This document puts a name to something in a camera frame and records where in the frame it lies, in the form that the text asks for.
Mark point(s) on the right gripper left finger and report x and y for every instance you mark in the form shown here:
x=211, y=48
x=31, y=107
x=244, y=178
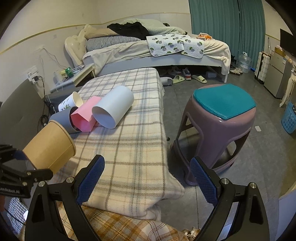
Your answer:
x=44, y=220

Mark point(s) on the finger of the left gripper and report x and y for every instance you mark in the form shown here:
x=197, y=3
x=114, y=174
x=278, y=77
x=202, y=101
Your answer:
x=8, y=152
x=13, y=177

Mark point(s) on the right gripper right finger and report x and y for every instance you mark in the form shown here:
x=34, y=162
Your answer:
x=250, y=220

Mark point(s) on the brown paper cup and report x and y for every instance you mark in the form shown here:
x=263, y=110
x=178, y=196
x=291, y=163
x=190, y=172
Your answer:
x=51, y=148

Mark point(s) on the grey cylindrical cup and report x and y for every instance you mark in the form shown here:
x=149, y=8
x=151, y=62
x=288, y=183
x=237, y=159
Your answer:
x=64, y=118

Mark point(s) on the pink faceted cup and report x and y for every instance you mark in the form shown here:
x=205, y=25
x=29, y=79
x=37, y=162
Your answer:
x=82, y=117

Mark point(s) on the white floral paper cup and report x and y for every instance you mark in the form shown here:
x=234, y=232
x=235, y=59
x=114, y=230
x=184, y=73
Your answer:
x=73, y=100

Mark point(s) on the white cylindrical cup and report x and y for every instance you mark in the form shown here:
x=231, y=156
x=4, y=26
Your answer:
x=109, y=111

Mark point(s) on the orange plaid cloth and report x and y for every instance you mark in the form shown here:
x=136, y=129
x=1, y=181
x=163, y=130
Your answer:
x=114, y=226

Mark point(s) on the purple plastic stool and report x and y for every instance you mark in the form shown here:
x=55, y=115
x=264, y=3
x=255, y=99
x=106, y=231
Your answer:
x=220, y=140

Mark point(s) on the green can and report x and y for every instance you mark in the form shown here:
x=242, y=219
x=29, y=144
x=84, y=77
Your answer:
x=69, y=72

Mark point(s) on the plaid blanket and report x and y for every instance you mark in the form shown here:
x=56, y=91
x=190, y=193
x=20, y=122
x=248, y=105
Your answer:
x=136, y=174

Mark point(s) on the blue laundry basket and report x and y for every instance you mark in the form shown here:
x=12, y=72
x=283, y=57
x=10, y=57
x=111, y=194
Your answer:
x=288, y=120

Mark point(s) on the white nightstand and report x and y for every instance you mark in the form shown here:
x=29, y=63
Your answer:
x=74, y=81

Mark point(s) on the teal stool cushion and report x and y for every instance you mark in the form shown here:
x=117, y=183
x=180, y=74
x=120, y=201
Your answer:
x=224, y=101

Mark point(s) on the white tufted headboard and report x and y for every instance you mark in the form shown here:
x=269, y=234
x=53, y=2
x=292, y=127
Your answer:
x=76, y=47

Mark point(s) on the striped pillow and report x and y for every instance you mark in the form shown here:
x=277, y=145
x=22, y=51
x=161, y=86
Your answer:
x=103, y=42

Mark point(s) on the grey mini fridge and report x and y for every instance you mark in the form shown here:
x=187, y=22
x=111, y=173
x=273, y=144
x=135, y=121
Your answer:
x=278, y=73

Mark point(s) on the bed with beige sheets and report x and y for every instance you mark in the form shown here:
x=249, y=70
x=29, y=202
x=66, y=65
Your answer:
x=141, y=43

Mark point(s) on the water jug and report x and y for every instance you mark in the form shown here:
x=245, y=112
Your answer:
x=244, y=62

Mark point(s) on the green slipper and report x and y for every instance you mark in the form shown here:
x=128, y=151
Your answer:
x=178, y=79

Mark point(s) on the black clothing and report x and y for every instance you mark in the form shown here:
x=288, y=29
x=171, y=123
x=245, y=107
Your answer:
x=136, y=30

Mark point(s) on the black television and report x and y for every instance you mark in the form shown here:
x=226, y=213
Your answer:
x=287, y=42

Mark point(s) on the floral patterned mat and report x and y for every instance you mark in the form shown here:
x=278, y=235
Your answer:
x=167, y=44

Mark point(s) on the teal curtain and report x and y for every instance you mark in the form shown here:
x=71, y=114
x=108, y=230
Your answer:
x=240, y=24

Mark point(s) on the wall power outlet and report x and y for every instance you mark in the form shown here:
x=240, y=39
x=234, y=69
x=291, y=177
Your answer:
x=33, y=75

